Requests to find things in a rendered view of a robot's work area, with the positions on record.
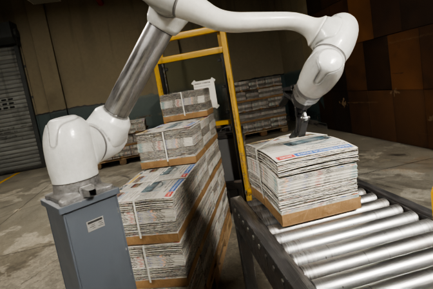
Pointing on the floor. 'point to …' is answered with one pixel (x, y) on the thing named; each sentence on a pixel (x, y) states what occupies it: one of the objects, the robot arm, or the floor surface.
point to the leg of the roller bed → (250, 279)
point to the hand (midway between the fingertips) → (287, 118)
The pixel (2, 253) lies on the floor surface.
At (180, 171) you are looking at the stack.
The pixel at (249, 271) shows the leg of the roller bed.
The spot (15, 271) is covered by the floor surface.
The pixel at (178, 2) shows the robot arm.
